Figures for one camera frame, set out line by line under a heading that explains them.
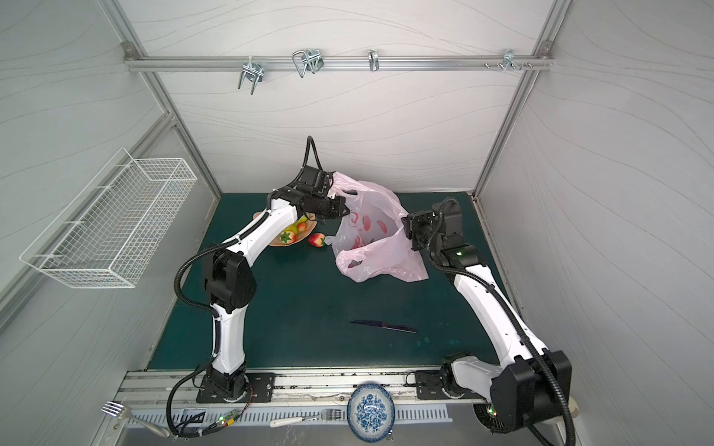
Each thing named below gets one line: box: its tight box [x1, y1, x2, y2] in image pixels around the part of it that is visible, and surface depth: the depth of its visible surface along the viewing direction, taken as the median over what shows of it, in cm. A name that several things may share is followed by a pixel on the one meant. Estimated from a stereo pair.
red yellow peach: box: [308, 232, 326, 249], surface depth 103 cm
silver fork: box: [100, 400, 171, 439], surface depth 70 cm
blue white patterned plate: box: [346, 383, 397, 444], surface depth 70 cm
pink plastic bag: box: [325, 171, 429, 283], surface depth 87 cm
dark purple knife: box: [350, 320, 419, 334], surface depth 87 cm
